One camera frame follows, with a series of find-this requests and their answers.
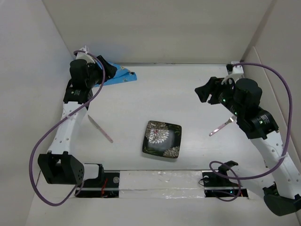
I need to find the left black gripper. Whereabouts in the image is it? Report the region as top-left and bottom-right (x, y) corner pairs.
(86, 56), (116, 88)

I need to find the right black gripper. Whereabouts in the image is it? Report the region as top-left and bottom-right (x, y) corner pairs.
(194, 75), (243, 117)

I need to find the blue space-print cloth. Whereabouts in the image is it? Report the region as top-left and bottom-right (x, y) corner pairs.
(104, 62), (137, 86)

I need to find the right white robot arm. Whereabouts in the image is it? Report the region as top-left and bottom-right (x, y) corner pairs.
(195, 77), (301, 216)

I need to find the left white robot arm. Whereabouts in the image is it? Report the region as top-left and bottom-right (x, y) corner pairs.
(38, 51), (117, 187)

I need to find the black floral square plate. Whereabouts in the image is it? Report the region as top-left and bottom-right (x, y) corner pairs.
(142, 121), (182, 159)

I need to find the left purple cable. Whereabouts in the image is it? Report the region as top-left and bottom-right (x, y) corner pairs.
(29, 50), (105, 207)

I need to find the purple cable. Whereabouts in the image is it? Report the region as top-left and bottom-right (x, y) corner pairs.
(29, 50), (105, 207)
(209, 62), (293, 202)

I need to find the pink-handled fork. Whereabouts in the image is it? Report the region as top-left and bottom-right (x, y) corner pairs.
(209, 115), (237, 137)

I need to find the pink-handled knife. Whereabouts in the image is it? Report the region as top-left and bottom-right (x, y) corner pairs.
(87, 115), (113, 143)

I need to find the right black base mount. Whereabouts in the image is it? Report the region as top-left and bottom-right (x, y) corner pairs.
(198, 170), (248, 202)

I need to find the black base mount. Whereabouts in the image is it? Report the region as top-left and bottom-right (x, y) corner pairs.
(75, 171), (120, 198)
(198, 170), (248, 202)

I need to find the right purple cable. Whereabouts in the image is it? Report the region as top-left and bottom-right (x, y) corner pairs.
(209, 62), (293, 202)

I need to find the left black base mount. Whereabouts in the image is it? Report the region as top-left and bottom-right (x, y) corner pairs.
(75, 171), (120, 198)

